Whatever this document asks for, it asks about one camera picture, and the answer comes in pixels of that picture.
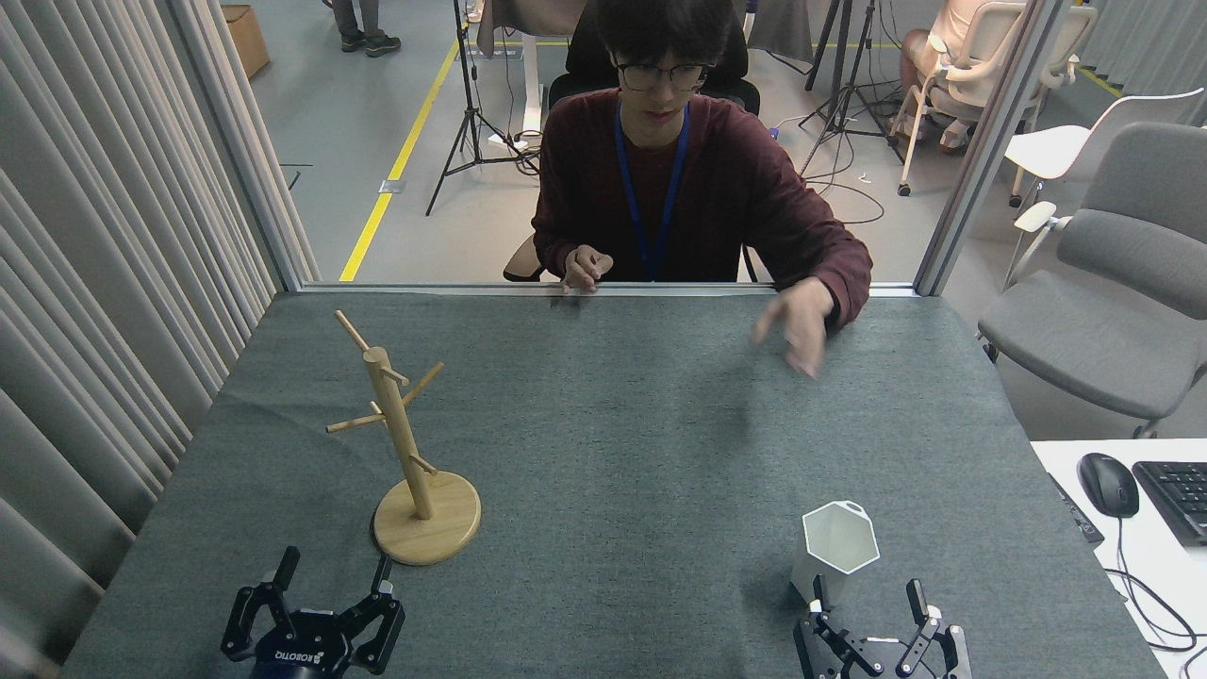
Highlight white office chair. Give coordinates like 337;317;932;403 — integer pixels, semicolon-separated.
891;0;1100;197

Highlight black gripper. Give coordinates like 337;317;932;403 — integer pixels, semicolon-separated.
794;575;972;679
221;545;406;679

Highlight seated person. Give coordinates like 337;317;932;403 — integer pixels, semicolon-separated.
531;0;873;333

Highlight blue lanyard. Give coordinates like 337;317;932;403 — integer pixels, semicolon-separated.
615;99;691;282

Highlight person's right hand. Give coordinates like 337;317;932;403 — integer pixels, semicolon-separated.
562;245;614;293

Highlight black office chair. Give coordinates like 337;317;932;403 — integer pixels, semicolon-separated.
503;0;761;282

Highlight white plastic chair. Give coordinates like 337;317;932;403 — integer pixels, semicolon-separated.
1004;88;1206;208

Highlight grey padded chair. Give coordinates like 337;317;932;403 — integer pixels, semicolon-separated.
977;121;1207;439

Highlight standing person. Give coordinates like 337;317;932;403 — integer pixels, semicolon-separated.
330;0;402;58

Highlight silver table rail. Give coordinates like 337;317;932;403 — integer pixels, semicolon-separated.
300;281;918;298

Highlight black rimmed glasses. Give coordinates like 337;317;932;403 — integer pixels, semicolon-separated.
613;59;715;93

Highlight grey pleated curtain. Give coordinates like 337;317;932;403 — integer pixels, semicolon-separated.
0;0;284;679
1075;0;1207;124

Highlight flat black device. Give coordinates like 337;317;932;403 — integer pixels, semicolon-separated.
1049;472;1104;544

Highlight person in white chair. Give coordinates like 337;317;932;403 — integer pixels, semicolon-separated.
899;0;986;152

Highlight white desk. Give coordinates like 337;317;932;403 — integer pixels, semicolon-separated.
1030;439;1207;679

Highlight cardboard box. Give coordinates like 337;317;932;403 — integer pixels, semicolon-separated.
222;5;271;78

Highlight white hexagonal cup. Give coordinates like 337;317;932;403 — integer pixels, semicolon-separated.
790;501;881;609

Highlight black computer mouse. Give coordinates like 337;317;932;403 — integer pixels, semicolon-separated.
1078;453;1140;519

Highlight black mouse cable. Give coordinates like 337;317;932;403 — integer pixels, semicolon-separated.
1105;517;1207;654

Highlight black tripod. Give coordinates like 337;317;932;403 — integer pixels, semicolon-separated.
800;0;906;175
426;0;540;216

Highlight black keyboard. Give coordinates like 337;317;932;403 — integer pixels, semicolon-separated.
1132;460;1207;548

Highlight wooden cup rack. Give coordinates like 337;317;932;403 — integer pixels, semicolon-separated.
325;310;482;567

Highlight silver frame post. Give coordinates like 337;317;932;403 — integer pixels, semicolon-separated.
913;0;1076;297

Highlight person's left hand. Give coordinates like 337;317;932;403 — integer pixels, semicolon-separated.
752;278;835;378

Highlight grey felt table cover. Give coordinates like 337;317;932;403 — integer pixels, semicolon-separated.
61;290;1166;679

